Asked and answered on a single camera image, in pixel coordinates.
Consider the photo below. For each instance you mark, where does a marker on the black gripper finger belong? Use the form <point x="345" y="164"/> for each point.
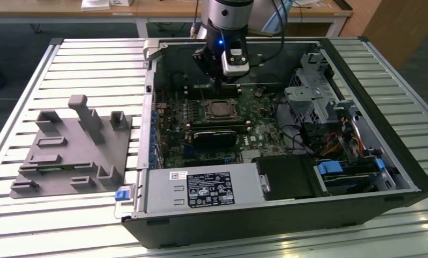
<point x="219" y="86"/>

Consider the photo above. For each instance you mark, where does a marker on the CPU socket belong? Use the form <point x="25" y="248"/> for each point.
<point x="206" y="118"/>

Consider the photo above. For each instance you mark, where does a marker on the black drive cover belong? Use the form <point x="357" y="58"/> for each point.
<point x="289" y="177"/>

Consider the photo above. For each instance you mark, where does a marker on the black RAM stick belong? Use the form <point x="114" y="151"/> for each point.
<point x="216" y="123"/>
<point x="203" y="88"/>
<point x="216" y="128"/>

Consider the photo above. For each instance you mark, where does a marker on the pale blue teach pendant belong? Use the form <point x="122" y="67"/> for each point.
<point x="271" y="24"/>

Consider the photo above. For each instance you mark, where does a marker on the black graphics card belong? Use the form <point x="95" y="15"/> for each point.
<point x="214" y="139"/>

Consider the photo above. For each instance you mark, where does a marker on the green motherboard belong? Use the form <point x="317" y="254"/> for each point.
<point x="263" y="134"/>

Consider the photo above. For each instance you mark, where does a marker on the grey metal drive cage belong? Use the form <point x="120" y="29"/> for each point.
<point x="299" y="94"/>

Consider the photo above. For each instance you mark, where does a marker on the silver chipset heat sink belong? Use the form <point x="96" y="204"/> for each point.
<point x="251" y="156"/>

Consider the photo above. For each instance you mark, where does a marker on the small white box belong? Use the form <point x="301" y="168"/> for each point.
<point x="122" y="2"/>

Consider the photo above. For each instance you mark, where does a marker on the grey power supply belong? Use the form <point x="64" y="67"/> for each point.
<point x="163" y="188"/>

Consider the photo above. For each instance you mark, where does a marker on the blue disk carrier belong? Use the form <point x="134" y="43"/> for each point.
<point x="330" y="168"/>

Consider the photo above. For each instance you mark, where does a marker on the wooden desk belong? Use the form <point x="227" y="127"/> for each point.
<point x="56" y="12"/>

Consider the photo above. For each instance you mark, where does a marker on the grey parts rack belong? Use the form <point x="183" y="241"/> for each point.
<point x="73" y="150"/>

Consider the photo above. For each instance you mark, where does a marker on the blue case latch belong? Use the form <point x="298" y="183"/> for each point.
<point x="122" y="194"/>

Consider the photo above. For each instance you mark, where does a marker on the black hard disk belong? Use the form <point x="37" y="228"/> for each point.
<point x="346" y="185"/>

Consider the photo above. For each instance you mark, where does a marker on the black open PC case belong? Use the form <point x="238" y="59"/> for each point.
<point x="235" y="228"/>

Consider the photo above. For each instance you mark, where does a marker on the small blue clip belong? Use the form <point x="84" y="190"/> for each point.
<point x="379" y="164"/>

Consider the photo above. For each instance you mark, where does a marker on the wooden cabinet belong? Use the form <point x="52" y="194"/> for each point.
<point x="404" y="27"/>

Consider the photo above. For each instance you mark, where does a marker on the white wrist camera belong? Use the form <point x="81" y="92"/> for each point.
<point x="235" y="64"/>

